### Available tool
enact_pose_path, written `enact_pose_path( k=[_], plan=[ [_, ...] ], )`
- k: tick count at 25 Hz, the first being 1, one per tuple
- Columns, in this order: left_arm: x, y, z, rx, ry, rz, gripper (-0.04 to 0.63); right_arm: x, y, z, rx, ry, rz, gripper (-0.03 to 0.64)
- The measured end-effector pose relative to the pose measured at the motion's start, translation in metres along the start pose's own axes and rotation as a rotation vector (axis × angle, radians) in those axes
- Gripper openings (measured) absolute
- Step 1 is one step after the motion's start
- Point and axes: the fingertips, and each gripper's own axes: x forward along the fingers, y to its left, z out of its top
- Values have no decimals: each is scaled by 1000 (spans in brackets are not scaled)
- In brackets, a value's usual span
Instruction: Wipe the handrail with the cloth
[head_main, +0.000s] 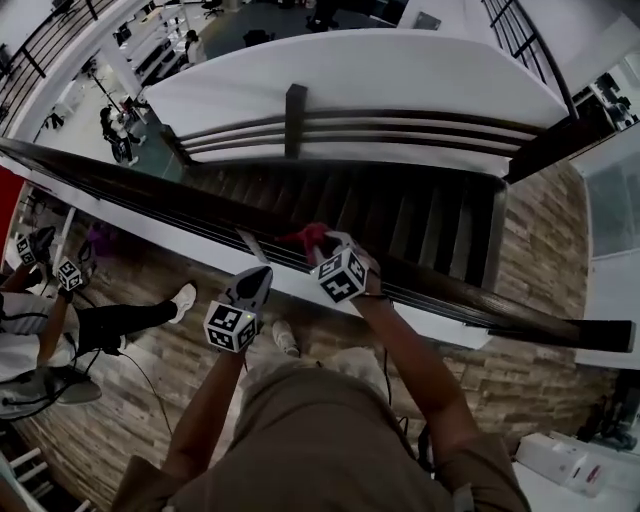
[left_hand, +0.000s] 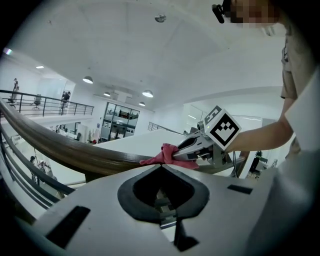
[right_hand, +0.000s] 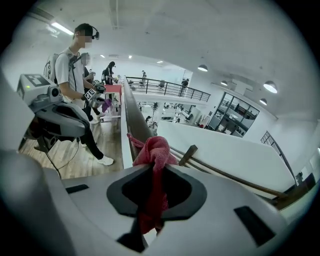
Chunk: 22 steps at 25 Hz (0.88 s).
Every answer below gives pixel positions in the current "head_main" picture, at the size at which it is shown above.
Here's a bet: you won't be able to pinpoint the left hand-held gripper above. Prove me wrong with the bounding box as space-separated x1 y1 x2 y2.
202 266 274 354

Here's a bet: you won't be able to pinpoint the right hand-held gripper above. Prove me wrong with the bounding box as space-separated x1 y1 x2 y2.
305 229 369 305

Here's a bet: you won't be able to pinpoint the pink cloth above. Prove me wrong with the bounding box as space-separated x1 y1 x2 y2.
274 223 332 252

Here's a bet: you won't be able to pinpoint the dark wooden handrail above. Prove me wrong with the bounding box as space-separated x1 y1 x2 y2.
0 137 635 355

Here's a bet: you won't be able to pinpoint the purple cloth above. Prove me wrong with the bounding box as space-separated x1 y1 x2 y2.
85 223 119 257

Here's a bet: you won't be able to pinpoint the person's right forearm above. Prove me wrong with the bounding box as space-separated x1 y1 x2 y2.
348 292 484 469

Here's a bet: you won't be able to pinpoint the person's left forearm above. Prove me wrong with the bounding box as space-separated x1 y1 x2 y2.
160 344 251 484

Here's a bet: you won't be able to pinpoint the person's right hand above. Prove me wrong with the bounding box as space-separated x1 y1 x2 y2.
354 247 385 300

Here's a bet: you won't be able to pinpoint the person's white shoe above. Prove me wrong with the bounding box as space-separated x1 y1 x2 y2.
271 319 302 358

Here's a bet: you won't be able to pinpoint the dark wooden staircase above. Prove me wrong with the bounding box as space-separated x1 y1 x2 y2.
182 160 510 301

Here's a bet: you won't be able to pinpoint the person's light trousers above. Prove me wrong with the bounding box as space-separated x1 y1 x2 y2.
299 344 396 401

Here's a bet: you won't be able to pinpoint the dark wooden stair banister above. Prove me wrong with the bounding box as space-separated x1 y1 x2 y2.
159 83 581 184

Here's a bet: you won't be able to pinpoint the person's olive shirt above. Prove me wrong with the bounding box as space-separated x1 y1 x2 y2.
109 367 531 512

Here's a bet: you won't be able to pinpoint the red-topped desk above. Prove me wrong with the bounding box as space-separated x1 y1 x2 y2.
0 166 27 274

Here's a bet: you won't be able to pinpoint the white metal rack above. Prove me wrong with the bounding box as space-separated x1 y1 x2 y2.
0 446 51 501

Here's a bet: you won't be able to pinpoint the short black metal balustrade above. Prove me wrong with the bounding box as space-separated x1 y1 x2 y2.
481 0 581 121

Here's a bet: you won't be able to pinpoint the white cardboard box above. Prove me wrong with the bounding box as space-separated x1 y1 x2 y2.
514 432 609 499

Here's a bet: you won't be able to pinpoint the long black metal balustrade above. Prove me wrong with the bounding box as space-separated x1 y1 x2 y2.
0 0 109 124

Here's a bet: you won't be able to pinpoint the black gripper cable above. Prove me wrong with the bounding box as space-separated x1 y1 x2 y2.
380 344 396 409

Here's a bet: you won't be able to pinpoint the black floor cable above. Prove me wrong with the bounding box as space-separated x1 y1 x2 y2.
117 347 175 436

